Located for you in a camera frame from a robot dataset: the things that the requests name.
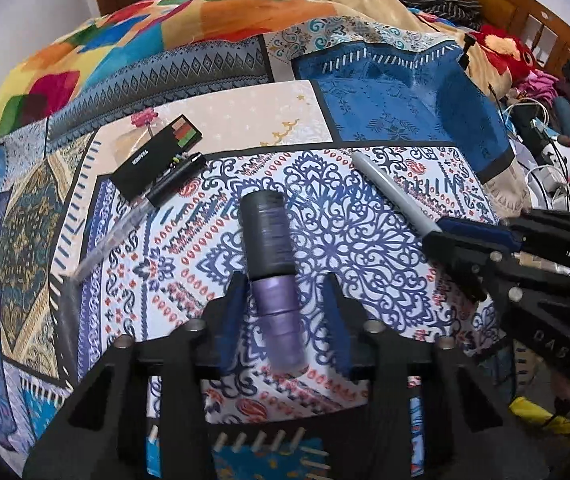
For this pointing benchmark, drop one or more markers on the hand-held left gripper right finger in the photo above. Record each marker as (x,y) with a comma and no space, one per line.
(337,325)

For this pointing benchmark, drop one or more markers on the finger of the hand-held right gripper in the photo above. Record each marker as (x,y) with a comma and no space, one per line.
(452,260)
(480,232)

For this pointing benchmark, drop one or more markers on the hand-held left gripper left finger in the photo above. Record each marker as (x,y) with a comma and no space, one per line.
(230,320)

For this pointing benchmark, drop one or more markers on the purple bottle with black cap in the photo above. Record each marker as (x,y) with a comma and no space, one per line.
(275,310)

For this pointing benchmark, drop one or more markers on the grey marker pen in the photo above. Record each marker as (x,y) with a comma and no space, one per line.
(390,187)

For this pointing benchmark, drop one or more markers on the yellow cloth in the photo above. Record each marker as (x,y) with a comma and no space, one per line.
(540,410)

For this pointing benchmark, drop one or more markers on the panda plush toy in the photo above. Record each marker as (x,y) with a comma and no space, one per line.
(562,155)

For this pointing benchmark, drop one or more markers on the clear pen with black cap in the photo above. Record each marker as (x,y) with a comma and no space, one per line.
(175,180)

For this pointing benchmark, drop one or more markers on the patchwork blue printed blanket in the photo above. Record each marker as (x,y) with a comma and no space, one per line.
(365,110)

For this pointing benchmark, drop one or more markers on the black flat box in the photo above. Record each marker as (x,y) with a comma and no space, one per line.
(145,165)

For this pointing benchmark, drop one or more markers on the red plush toy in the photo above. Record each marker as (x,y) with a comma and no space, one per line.
(505,55)

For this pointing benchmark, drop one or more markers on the clear wrapper with pink flower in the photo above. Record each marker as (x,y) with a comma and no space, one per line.
(142,120)

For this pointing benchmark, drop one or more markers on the wooden bed headboard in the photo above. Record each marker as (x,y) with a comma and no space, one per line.
(530,5)

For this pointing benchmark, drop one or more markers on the colourful patchwork quilt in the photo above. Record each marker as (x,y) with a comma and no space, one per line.
(215,15)

